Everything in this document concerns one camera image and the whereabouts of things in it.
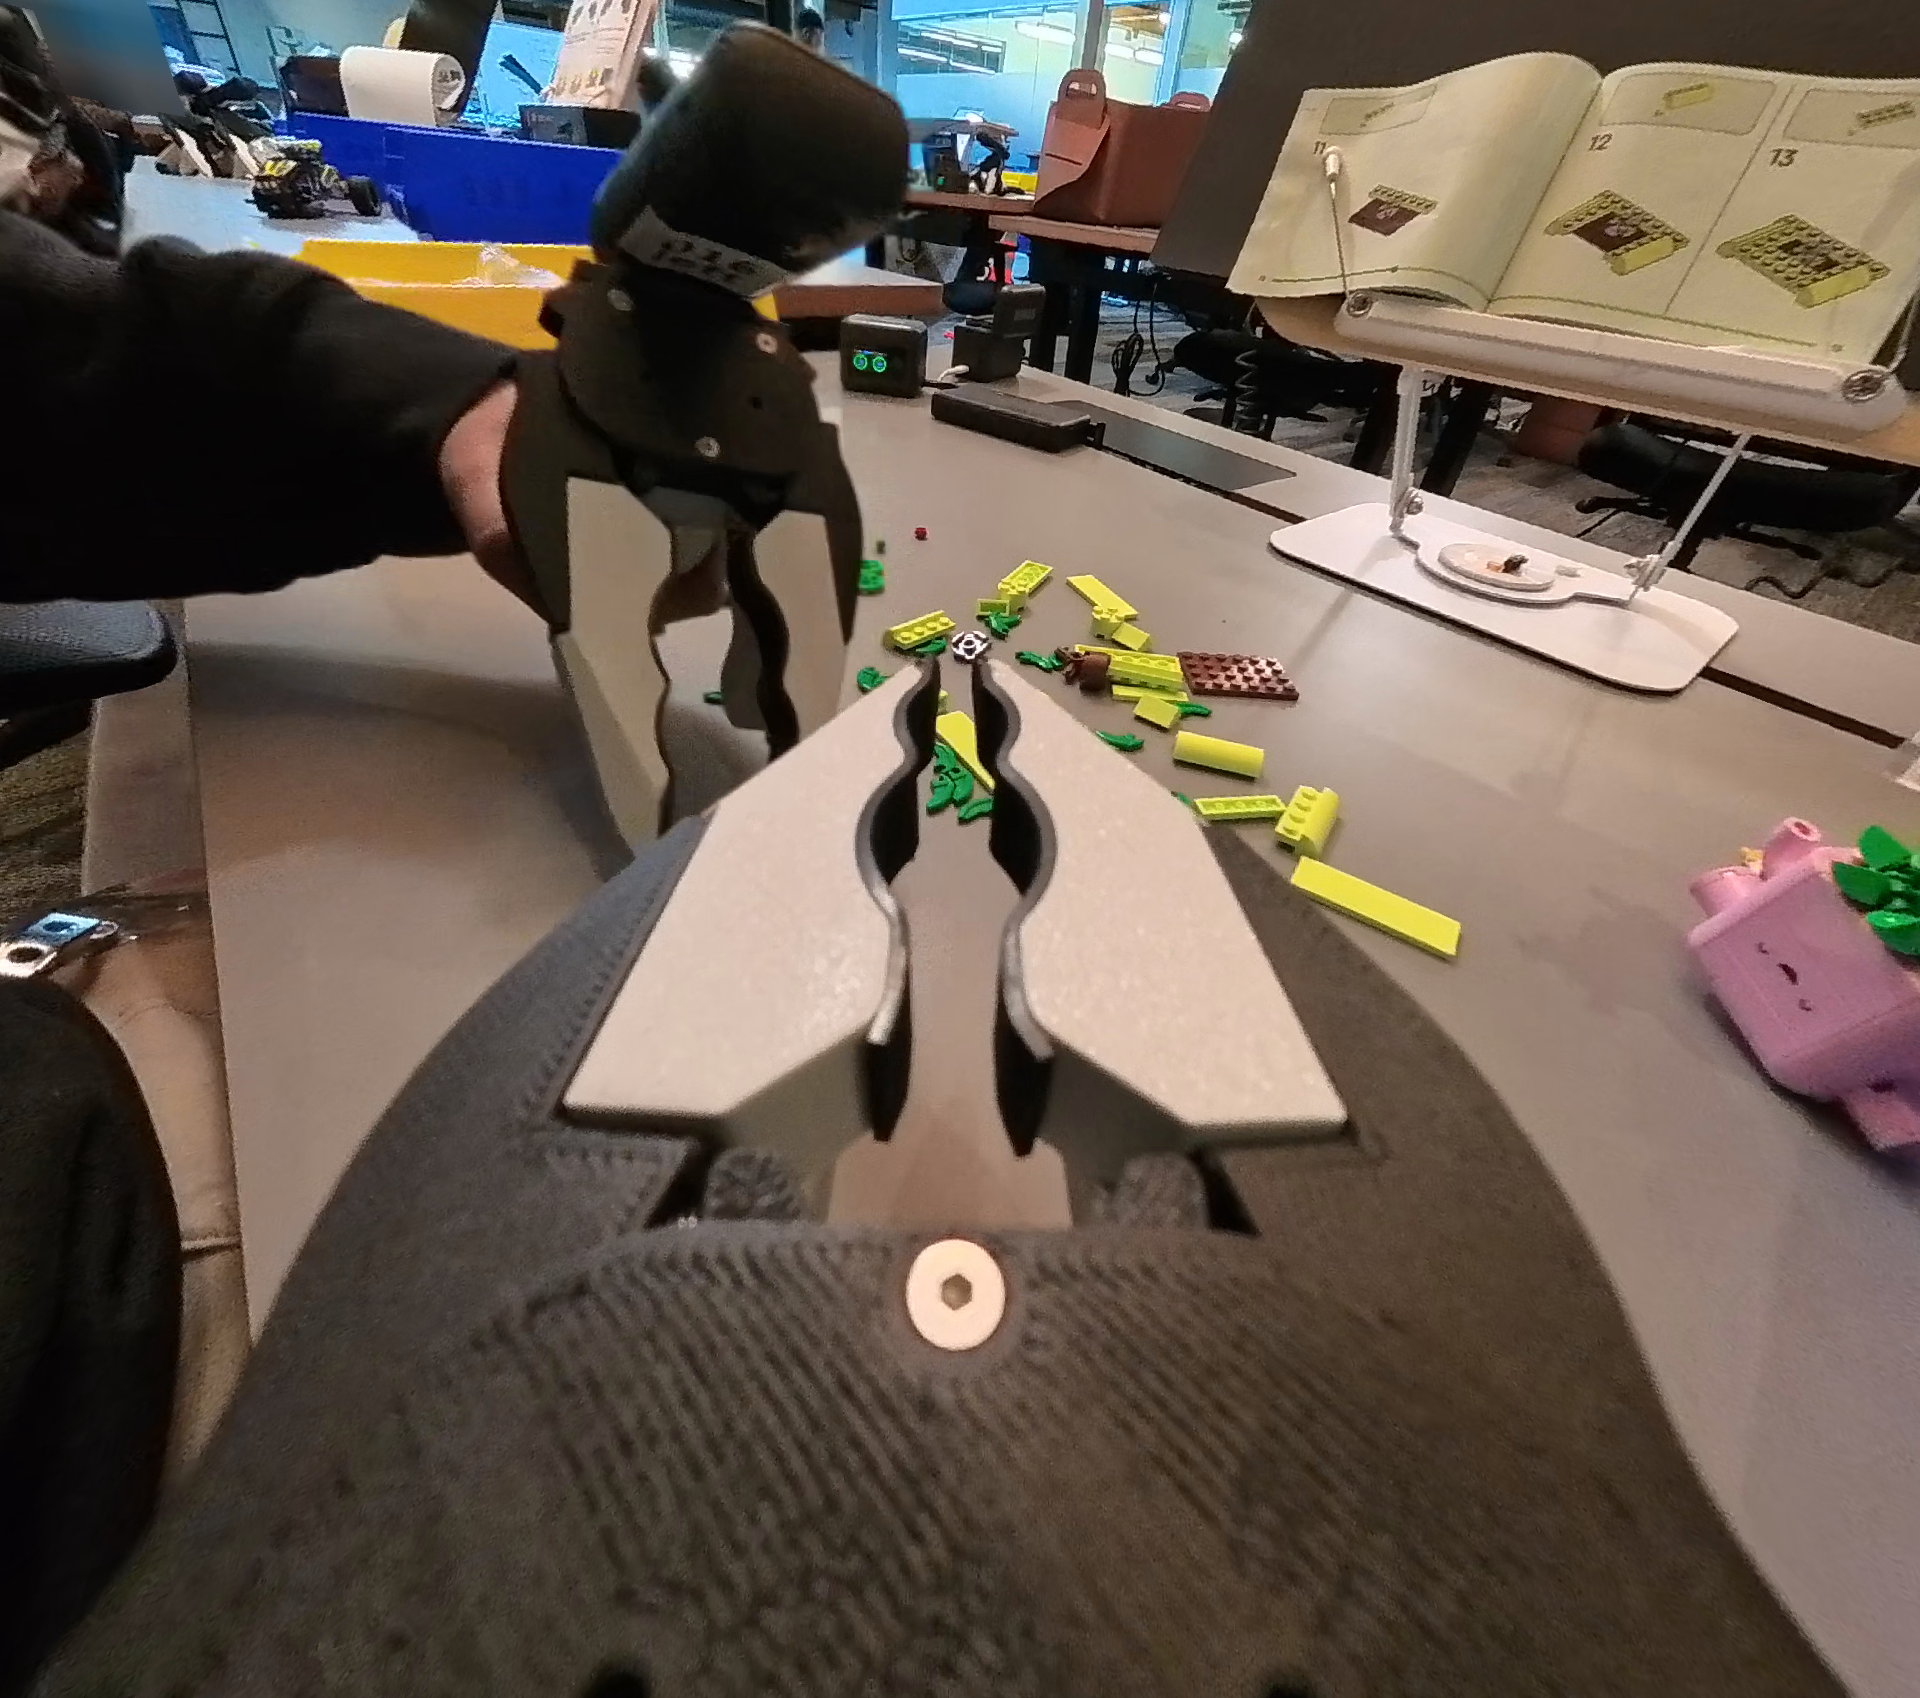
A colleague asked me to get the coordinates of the large brown studded plate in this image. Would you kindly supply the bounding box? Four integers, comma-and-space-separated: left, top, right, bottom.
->
1175, 649, 1301, 705

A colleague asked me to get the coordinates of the black box with green lights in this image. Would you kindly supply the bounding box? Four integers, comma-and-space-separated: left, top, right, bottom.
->
836, 310, 932, 398

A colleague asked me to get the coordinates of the black charger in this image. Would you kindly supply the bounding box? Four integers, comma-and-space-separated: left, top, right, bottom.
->
952, 279, 1051, 387

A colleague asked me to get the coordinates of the person's left hand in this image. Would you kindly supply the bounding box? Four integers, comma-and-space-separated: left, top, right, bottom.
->
437, 382, 554, 623

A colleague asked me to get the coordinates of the person's left forearm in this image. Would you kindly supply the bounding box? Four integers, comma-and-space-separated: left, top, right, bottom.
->
0, 212, 520, 605

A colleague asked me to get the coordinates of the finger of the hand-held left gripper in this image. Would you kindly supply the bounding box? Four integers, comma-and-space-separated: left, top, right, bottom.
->
551, 475, 721, 849
723, 507, 867, 757

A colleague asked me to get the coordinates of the black flat power brick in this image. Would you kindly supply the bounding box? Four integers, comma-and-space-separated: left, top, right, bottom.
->
929, 378, 1112, 456

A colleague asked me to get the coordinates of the black toy vehicle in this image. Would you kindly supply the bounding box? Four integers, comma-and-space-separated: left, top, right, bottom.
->
245, 133, 390, 222

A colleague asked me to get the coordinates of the yellow storage bin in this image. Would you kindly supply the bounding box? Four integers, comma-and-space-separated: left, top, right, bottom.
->
295, 234, 782, 354

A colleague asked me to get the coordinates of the blue storage bin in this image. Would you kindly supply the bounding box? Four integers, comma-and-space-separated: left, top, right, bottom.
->
281, 110, 640, 245

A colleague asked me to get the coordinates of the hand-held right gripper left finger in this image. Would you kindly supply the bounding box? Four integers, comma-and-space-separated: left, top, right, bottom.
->
562, 654, 943, 1205

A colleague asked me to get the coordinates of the white book stand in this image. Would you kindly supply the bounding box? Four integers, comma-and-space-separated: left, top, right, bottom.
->
1225, 144, 1913, 695

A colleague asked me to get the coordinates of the person's black jacket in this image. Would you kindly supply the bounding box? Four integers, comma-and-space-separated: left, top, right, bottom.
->
0, 977, 189, 1698

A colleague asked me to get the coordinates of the pile of green leaf pieces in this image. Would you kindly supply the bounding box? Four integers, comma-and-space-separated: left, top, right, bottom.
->
853, 554, 1217, 822

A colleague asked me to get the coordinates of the black table cable flap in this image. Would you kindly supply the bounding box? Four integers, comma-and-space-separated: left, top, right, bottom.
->
1085, 404, 1295, 499

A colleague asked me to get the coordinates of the dark grey office chair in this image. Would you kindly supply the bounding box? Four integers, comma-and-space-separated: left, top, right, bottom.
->
0, 600, 181, 769

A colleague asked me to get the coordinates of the white paper roll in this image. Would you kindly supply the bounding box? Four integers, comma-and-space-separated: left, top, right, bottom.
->
338, 43, 470, 129

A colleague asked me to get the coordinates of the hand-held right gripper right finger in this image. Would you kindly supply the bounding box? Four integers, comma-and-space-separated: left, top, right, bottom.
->
972, 655, 1349, 1205

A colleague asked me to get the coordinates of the wooden top desk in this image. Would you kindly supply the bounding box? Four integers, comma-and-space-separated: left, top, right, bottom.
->
899, 181, 1187, 379

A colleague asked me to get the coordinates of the building instruction booklet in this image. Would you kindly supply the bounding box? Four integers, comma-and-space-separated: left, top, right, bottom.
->
1225, 51, 1920, 367

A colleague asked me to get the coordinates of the metal carabiner clip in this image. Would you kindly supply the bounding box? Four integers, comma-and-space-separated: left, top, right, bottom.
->
0, 910, 121, 979

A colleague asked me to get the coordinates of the pink pig planter toy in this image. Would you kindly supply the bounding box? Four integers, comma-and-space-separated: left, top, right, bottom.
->
1686, 815, 1920, 1151

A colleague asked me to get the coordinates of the pile of lime green bricks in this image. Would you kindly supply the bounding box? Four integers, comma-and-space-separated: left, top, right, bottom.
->
882, 558, 1463, 965

